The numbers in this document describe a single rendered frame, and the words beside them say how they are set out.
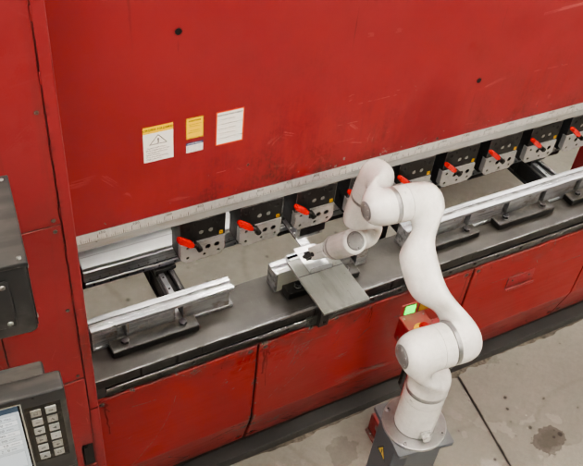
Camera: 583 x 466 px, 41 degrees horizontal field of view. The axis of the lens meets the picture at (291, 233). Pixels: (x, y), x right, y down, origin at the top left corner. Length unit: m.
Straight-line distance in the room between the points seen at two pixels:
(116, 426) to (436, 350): 1.24
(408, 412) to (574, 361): 1.96
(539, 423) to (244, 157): 2.10
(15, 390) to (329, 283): 1.32
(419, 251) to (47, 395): 0.98
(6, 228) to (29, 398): 0.37
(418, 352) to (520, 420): 1.82
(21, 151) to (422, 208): 1.01
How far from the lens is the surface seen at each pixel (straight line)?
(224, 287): 2.67
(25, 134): 1.73
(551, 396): 3.93
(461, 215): 3.12
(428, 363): 2.02
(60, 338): 2.19
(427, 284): 2.04
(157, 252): 2.79
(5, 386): 1.68
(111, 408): 2.70
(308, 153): 2.40
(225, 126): 2.18
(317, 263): 2.74
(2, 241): 1.45
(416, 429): 2.30
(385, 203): 2.02
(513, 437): 3.72
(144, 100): 2.03
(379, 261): 2.98
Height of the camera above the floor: 2.93
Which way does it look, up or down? 43 degrees down
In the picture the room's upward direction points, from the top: 7 degrees clockwise
